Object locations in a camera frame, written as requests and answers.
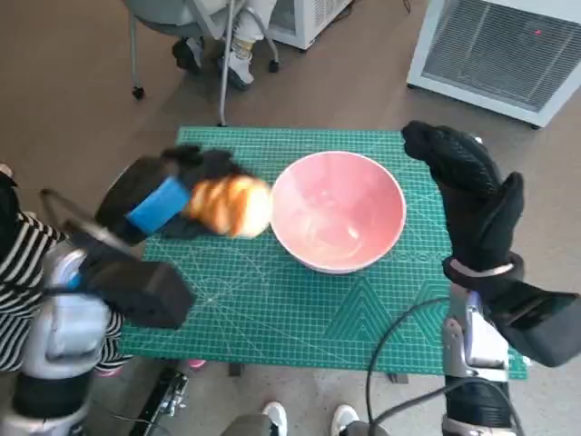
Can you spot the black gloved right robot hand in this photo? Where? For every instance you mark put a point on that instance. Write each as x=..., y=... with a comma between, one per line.
x=476, y=204

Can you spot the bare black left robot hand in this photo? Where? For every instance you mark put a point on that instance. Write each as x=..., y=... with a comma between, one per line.
x=154, y=209

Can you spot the oblong striped toy bread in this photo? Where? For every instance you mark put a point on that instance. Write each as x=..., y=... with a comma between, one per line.
x=231, y=204

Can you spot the pink bowl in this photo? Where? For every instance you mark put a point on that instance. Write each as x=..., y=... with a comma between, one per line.
x=336, y=204

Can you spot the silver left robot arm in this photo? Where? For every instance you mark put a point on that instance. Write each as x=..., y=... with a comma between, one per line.
x=63, y=336

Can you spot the white marker pen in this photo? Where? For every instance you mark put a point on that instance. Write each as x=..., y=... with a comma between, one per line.
x=478, y=140

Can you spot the person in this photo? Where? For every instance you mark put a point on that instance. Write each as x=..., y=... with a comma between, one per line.
x=274, y=415
x=18, y=254
x=240, y=59

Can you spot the large white mesh cabinet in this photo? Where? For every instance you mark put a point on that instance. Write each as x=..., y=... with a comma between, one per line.
x=490, y=50

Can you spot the green cutting mat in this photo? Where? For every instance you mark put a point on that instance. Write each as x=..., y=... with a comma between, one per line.
x=272, y=318

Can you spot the black table clip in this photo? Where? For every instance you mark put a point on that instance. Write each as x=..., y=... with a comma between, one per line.
x=235, y=369
x=396, y=377

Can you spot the black metal stand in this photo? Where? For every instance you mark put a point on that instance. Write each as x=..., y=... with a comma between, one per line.
x=161, y=399

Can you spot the grey office chair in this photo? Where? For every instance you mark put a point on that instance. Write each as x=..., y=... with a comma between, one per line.
x=159, y=16

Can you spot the small white cabinet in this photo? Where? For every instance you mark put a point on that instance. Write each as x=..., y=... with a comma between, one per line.
x=299, y=25

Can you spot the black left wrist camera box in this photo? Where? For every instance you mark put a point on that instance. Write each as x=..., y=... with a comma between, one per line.
x=140, y=290

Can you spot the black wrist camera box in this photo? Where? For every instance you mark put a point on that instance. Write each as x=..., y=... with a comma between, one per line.
x=140, y=290
x=540, y=322

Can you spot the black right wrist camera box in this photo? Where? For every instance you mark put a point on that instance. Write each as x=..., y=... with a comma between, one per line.
x=540, y=322

